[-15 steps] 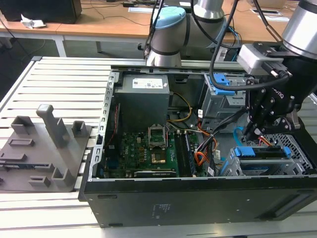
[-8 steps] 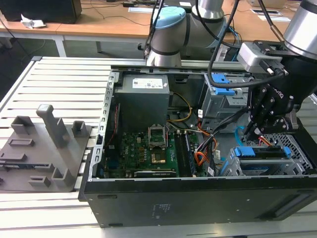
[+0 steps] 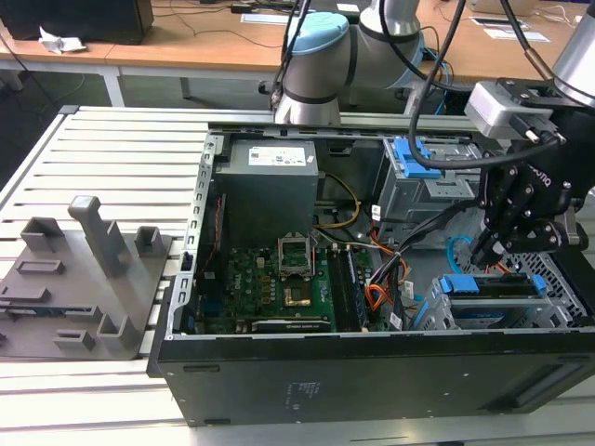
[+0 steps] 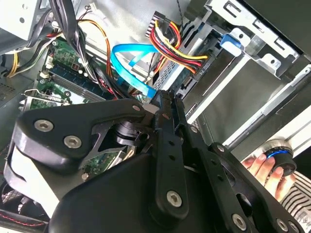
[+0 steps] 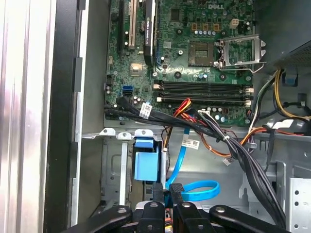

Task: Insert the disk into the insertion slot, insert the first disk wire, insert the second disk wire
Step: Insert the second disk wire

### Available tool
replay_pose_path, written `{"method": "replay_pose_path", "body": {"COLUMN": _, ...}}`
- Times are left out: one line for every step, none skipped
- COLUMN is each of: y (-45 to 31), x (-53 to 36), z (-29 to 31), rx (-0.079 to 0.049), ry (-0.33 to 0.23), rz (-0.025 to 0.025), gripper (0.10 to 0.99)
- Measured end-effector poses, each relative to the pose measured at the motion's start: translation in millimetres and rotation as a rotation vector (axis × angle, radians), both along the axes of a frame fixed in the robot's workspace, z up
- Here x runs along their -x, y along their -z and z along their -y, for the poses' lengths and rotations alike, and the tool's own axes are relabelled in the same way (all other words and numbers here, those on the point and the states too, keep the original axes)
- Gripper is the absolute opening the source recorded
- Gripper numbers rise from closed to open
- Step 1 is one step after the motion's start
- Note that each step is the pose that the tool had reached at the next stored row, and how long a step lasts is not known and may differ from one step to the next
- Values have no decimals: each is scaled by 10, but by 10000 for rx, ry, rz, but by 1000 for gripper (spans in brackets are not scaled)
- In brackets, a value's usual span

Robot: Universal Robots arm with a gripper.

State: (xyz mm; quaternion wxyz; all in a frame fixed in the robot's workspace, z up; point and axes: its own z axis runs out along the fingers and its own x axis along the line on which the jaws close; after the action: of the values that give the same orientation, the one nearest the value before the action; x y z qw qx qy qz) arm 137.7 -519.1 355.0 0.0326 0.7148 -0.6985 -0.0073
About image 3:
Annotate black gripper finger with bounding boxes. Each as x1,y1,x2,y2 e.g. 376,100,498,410
469,162,535,265
486,217,571,267

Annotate blue disk wire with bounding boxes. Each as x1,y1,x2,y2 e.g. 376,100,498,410
444,235,474,276

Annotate hard disk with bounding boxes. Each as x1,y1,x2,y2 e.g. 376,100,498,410
415,273,549,332

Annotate perforated metal disk bay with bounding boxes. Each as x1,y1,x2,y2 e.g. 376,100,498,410
416,253,595,332

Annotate grey metal drive cage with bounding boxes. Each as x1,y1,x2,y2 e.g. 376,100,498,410
377,137,494,248

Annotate blue plastic drive latch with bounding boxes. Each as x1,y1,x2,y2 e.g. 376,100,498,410
391,138,442,179

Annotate white paper sheet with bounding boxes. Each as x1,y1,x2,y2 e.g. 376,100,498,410
482,27,551,44
240,13,290,26

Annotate black and white tablet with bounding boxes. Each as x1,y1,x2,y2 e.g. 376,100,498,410
468,16,530,29

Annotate RAM stick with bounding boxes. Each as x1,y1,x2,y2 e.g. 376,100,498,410
346,248,371,327

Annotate beige cardboard box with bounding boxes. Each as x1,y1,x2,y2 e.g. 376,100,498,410
466,0,536,16

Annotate metal socket cover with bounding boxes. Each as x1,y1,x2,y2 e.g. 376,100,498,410
277,231,314,280

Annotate CPU socket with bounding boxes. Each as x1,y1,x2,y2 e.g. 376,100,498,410
283,285,312,308

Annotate black open PC case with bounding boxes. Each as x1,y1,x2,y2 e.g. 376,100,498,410
146,121,595,427

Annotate grey power supply unit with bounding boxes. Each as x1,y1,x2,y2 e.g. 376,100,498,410
212,138,320,230

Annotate black graphics card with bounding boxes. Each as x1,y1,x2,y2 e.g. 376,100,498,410
250,317,337,334

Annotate green motherboard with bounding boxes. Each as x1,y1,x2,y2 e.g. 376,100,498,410
198,241,388,334

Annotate grey parts rack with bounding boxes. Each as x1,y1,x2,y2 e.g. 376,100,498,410
0,194,176,361

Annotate black box on desk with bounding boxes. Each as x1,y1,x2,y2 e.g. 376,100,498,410
0,0,155,46

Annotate crumpled white paper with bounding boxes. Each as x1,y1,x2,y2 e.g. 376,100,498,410
38,26,88,56

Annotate black wire bundle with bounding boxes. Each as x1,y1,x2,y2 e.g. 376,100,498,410
390,199,485,261

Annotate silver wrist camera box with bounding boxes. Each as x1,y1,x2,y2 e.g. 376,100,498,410
463,80,520,139

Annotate blue cables behind arm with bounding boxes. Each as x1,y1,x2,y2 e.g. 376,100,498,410
425,46,461,115

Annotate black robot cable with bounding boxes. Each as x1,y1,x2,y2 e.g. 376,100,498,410
499,0,559,84
407,0,494,170

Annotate yellow wire bundle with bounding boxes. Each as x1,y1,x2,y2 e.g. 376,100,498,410
312,172,362,230

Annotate orange wire bundle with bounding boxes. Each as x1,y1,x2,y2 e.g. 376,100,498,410
365,250,411,311

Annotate thin red wire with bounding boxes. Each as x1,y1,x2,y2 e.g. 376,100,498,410
207,193,227,262

